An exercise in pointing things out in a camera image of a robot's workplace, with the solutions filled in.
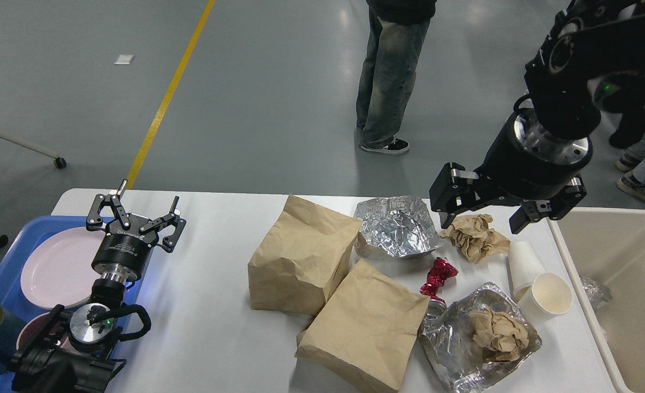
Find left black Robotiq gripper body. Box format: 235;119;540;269
478;109;594;200

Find crumpled brown paper ball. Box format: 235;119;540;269
439;214;511;264

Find red crumpled foil wrapper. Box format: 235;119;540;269
419;257;459;303

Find crumpled foil sheet bottom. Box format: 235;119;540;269
419;282;542;392

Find brown paper in foil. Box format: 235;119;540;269
469;307;530;362

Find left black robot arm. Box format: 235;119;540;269
8;107;593;392

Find foil sheet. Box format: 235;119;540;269
354;195;445;259
419;282;542;392

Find pink HOME mug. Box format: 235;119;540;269
16;312;71;350

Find person black hoodie faded jeans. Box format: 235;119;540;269
356;1;436;155

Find upside-down white paper cup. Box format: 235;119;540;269
507;241;546;302

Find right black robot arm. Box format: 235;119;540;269
430;1;645;234

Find pink plate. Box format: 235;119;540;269
20;227;104;310

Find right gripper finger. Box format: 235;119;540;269
429;162;519;229
509;175;587;234

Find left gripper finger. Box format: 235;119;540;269
139;196;187;253
86;180;133;235

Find foil sheet top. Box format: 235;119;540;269
354;195;445;259

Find tipped white paper cup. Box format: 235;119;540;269
517;272;574;324

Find brown paper bag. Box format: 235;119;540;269
247;195;360;315
295;260;430;392

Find beige plastic bin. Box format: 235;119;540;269
549;208;645;392

